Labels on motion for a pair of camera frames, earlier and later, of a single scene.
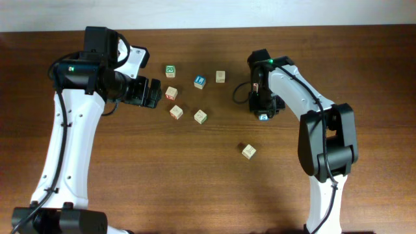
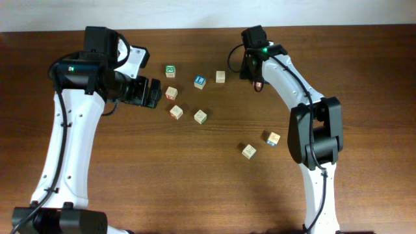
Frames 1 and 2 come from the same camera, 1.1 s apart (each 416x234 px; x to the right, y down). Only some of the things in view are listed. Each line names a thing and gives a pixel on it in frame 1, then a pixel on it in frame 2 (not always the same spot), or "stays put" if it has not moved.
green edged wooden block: x=200 y=116 stays put
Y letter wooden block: x=249 y=151 stays put
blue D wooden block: x=263 y=117 -> x=273 y=139
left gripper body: x=136 y=92 stays put
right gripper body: x=264 y=101 -> x=245 y=73
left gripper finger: x=151 y=103 stays put
